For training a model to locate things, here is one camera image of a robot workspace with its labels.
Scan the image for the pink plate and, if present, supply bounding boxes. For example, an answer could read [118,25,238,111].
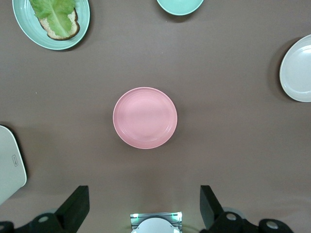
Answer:
[112,86,178,150]

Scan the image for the green lettuce leaf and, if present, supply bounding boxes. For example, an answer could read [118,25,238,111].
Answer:
[29,0,76,37]

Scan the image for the beige plate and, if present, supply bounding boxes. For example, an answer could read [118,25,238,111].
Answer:
[279,34,311,103]

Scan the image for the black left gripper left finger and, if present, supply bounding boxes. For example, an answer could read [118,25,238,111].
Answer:
[0,185,90,233]

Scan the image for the bread slice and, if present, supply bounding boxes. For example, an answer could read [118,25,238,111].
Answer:
[38,7,80,41]

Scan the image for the brown table cover sheet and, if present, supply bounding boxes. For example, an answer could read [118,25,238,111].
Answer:
[0,0,311,233]

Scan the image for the green plate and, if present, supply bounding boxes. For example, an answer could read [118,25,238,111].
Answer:
[12,0,91,51]

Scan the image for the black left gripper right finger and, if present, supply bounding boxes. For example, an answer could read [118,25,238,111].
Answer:
[200,185,294,233]

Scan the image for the green bowl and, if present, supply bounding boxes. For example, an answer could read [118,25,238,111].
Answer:
[156,0,205,16]

